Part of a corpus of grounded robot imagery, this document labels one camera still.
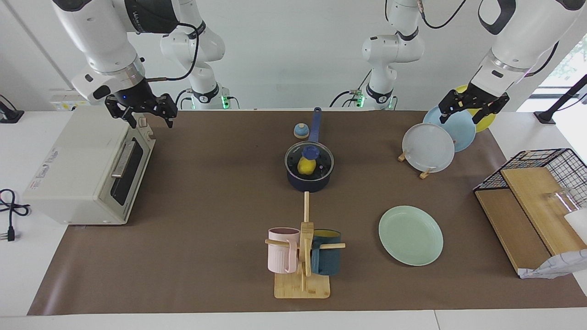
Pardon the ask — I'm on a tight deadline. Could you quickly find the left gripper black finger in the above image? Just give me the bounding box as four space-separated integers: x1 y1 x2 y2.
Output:
438 94 460 126
472 99 509 127

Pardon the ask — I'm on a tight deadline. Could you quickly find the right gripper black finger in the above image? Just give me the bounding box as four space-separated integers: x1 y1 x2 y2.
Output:
105 99 138 129
158 94 178 129

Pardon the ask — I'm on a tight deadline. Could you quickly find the glass lid with blue knob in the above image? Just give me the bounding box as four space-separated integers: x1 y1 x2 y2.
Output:
284 141 335 182

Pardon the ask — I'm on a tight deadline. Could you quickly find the yellow potato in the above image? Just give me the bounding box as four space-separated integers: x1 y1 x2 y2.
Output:
297 156 318 176

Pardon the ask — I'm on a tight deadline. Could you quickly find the yellow plate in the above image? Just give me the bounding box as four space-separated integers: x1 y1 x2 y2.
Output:
455 85 497 133

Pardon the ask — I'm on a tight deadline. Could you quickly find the light blue plate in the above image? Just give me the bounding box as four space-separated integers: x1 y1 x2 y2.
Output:
423 105 477 153

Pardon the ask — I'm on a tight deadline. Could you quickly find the grey plate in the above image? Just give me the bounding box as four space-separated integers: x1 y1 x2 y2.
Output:
402 123 455 174

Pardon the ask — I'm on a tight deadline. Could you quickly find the wooden plate rack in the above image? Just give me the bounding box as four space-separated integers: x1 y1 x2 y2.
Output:
397 147 434 180

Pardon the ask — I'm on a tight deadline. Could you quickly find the mint green plate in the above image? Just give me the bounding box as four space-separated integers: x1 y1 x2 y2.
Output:
378 205 444 267

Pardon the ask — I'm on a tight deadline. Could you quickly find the black angled stand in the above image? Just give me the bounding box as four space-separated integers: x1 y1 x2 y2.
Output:
534 73 587 125

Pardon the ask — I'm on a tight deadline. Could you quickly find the cream toaster oven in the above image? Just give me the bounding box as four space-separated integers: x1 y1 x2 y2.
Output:
22 105 156 226

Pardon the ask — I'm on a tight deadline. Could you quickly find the brown table mat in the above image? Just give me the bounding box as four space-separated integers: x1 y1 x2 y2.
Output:
28 110 587 316

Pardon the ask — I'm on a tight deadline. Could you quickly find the clear glass cup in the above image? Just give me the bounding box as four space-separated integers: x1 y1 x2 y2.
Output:
546 188 582 215

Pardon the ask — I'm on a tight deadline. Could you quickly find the white checked cloth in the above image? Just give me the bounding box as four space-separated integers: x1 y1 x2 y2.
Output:
518 249 587 280

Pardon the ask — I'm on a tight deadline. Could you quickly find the pink ribbed mug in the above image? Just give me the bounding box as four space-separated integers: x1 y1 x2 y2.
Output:
267 227 301 274

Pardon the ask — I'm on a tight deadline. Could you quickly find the teal mug yellow inside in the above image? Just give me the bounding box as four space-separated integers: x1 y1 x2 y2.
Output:
310 229 343 276

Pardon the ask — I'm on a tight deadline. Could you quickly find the wooden mug tree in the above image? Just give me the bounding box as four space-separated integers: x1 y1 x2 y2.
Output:
265 192 346 299

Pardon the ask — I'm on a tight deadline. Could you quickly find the black right base cable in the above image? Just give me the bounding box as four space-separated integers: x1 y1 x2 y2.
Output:
174 88 240 110

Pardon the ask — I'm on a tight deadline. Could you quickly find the black base cable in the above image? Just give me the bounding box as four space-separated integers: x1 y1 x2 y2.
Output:
174 88 240 110
329 69 373 109

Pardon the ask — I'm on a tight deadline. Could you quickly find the white wall power strip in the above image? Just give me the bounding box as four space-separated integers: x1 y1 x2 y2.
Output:
49 88 100 112

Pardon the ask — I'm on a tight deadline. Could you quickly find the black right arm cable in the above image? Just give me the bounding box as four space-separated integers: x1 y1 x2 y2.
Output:
147 22 205 83

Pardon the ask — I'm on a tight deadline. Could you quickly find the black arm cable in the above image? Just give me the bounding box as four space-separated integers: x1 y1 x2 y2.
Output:
147 22 205 83
418 0 561 78

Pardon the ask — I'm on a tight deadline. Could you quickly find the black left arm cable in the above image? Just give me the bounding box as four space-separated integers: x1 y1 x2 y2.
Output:
418 0 561 78

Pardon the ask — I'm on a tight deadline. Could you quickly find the black wire basket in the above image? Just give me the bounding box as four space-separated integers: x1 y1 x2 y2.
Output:
473 148 587 210

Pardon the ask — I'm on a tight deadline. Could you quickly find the black left base cable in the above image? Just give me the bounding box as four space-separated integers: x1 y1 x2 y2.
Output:
329 69 373 109

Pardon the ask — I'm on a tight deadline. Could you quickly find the black desk clamp mount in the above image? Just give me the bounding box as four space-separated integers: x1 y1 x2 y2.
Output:
0 94 25 124

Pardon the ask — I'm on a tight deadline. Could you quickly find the black power cord with plug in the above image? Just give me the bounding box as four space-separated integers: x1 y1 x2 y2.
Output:
0 188 31 242

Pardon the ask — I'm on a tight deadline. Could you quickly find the navy pot with blue handle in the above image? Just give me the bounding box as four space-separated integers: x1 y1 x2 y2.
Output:
284 107 335 193

